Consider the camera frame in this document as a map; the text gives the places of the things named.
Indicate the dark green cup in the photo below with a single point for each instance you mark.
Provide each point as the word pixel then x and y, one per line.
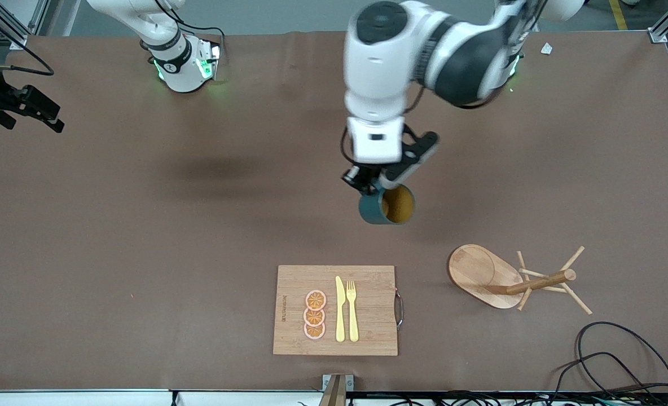
pixel 370 211

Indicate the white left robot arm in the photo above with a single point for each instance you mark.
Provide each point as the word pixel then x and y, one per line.
pixel 458 62

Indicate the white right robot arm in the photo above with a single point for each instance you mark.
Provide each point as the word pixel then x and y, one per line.
pixel 176 62

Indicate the wooden cup rack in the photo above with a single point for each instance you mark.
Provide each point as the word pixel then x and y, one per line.
pixel 480 270

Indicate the wooden cutting board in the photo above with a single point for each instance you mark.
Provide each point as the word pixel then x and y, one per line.
pixel 368 304

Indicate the orange slice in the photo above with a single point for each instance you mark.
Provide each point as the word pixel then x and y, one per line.
pixel 314 331
pixel 315 300
pixel 313 317

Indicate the yellow plastic knife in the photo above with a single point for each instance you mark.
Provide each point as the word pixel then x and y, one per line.
pixel 340 316

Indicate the yellow plastic fork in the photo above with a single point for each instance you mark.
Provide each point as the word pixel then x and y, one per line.
pixel 353 321

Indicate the white paper scrap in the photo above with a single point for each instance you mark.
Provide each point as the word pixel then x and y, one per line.
pixel 546 48

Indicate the aluminium table bracket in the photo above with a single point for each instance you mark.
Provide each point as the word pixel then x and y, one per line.
pixel 337 389

